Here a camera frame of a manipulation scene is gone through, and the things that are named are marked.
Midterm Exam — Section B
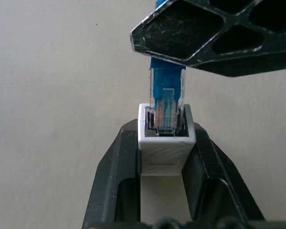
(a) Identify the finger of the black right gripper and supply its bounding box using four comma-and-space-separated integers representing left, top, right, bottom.
129, 0, 286, 78

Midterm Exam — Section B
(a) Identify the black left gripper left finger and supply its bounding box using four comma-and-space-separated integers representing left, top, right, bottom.
82, 119, 143, 229

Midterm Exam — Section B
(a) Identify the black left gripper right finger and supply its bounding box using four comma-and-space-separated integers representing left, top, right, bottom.
180, 122, 266, 225

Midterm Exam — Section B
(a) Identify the white network coupler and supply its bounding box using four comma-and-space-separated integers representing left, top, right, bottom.
137, 103, 197, 177

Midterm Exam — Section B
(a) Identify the blue network cable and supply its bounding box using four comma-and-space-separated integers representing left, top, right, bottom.
147, 0, 187, 138

